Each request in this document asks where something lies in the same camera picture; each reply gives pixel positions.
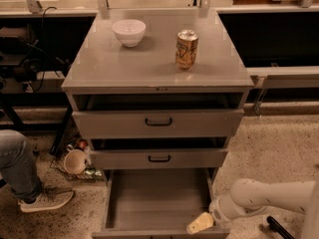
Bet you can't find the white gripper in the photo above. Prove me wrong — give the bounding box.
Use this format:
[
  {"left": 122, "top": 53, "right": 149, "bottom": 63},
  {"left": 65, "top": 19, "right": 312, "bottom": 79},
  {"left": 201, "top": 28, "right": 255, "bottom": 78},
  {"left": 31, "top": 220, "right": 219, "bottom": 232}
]
[{"left": 186, "top": 194, "right": 242, "bottom": 234}]

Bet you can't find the grey bottom drawer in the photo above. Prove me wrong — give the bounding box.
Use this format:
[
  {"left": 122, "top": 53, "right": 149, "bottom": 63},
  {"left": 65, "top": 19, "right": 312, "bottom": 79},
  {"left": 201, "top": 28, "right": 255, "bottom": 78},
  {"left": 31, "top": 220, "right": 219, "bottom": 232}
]
[{"left": 92, "top": 168, "right": 229, "bottom": 239}]

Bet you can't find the grey drawer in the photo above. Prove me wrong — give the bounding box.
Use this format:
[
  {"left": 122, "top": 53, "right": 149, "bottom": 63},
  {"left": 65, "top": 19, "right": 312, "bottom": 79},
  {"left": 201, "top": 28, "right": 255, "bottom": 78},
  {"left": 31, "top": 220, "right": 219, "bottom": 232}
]
[
  {"left": 90, "top": 148, "right": 227, "bottom": 169},
  {"left": 92, "top": 168, "right": 229, "bottom": 239},
  {"left": 73, "top": 110, "right": 243, "bottom": 139}
]

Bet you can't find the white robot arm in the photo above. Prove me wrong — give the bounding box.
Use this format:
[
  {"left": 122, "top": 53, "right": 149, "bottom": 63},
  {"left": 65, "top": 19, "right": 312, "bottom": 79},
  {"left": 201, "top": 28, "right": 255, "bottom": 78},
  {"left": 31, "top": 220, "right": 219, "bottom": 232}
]
[{"left": 186, "top": 178, "right": 319, "bottom": 239}]

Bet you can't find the grey middle drawer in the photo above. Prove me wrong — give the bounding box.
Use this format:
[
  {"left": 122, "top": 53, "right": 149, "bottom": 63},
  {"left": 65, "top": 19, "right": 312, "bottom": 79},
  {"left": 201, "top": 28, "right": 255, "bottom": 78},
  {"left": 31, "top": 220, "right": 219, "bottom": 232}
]
[{"left": 90, "top": 148, "right": 227, "bottom": 169}]

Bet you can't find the grey top drawer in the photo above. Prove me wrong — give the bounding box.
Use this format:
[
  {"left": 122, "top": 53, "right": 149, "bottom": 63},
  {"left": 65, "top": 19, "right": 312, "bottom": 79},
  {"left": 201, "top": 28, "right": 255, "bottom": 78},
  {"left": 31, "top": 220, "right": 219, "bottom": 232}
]
[{"left": 73, "top": 110, "right": 243, "bottom": 139}]

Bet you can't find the grey drawer cabinet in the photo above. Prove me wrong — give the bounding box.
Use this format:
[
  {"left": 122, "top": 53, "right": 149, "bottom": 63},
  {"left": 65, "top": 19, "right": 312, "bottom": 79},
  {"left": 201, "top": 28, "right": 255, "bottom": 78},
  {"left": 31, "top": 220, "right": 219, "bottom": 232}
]
[{"left": 61, "top": 7, "right": 255, "bottom": 184}]

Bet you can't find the green crumpled bag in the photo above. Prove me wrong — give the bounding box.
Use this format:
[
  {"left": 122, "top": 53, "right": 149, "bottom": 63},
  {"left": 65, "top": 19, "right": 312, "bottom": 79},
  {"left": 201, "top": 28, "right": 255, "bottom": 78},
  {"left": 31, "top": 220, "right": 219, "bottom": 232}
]
[{"left": 84, "top": 168, "right": 103, "bottom": 179}]

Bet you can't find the white mug on floor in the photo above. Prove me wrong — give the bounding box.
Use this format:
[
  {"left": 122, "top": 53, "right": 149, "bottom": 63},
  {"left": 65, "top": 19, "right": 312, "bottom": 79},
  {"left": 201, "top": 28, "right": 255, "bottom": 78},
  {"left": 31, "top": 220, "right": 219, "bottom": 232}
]
[{"left": 63, "top": 145, "right": 87, "bottom": 175}]

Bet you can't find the red apple on floor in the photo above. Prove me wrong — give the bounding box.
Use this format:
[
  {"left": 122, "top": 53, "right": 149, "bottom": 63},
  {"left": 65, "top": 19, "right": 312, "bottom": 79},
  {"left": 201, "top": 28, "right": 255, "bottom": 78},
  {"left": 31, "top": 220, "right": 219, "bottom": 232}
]
[{"left": 78, "top": 140, "right": 88, "bottom": 150}]

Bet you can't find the grey sneaker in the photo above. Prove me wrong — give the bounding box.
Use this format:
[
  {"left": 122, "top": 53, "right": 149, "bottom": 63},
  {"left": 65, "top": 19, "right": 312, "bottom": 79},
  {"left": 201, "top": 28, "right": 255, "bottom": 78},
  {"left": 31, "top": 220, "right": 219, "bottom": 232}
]
[{"left": 18, "top": 187, "right": 74, "bottom": 213}]

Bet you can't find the gold soda can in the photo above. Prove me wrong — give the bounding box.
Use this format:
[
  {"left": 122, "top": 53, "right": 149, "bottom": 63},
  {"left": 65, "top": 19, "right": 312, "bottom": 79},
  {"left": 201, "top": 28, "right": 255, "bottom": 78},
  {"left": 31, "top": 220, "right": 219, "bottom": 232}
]
[{"left": 175, "top": 29, "right": 198, "bottom": 70}]

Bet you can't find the person's leg in jeans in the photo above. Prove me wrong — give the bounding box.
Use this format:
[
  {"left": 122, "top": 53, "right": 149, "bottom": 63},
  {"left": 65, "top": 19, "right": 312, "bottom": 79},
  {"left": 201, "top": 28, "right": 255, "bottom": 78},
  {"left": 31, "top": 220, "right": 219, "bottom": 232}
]
[{"left": 0, "top": 129, "right": 42, "bottom": 204}]

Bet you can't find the white ceramic bowl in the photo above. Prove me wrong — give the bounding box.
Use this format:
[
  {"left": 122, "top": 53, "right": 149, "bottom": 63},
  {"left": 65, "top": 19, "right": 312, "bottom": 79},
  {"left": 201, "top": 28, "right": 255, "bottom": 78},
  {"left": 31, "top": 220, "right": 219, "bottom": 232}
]
[{"left": 112, "top": 19, "right": 146, "bottom": 47}]

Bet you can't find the black handle on floor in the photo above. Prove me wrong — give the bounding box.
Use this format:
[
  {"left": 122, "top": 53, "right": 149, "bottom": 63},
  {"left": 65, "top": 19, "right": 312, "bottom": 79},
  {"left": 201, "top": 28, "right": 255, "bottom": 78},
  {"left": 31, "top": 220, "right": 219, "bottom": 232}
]
[{"left": 266, "top": 216, "right": 294, "bottom": 239}]

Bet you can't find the wire basket on floor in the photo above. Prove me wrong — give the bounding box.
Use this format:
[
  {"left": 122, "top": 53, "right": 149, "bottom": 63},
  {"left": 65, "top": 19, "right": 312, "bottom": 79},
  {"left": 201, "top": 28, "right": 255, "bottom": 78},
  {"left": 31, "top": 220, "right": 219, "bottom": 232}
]
[{"left": 50, "top": 158, "right": 103, "bottom": 181}]

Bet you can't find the black cable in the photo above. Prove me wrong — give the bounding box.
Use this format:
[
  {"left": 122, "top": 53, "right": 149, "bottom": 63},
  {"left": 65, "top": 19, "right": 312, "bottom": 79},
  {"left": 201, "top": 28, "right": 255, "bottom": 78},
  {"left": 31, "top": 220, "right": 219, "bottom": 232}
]
[{"left": 19, "top": 6, "right": 68, "bottom": 94}]

